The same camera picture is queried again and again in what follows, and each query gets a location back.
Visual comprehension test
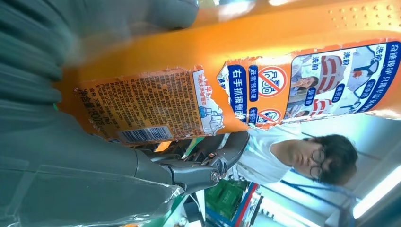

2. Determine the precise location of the green plastic crate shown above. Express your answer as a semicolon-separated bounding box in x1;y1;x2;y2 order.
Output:
205;180;248;220

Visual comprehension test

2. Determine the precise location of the clear plastic wrist film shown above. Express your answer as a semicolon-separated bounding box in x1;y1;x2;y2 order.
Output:
0;163;185;227

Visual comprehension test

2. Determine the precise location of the red metal post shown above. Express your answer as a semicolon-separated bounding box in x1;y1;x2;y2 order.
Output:
232;183;259;227

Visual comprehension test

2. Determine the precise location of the person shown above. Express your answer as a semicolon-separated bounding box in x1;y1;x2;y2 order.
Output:
225;125;359;189

